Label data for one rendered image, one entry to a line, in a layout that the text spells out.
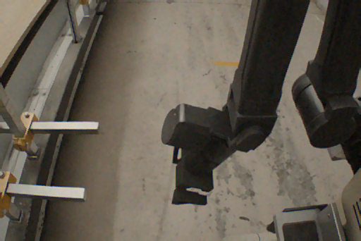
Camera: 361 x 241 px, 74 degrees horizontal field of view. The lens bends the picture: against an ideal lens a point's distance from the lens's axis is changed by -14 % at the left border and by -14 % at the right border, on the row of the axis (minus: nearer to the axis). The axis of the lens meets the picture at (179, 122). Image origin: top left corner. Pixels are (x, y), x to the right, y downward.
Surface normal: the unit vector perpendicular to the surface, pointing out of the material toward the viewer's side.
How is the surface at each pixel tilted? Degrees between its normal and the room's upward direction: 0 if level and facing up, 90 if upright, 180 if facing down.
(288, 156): 0
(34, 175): 0
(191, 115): 20
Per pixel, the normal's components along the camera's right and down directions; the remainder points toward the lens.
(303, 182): 0.04, -0.63
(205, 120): 0.37, -0.59
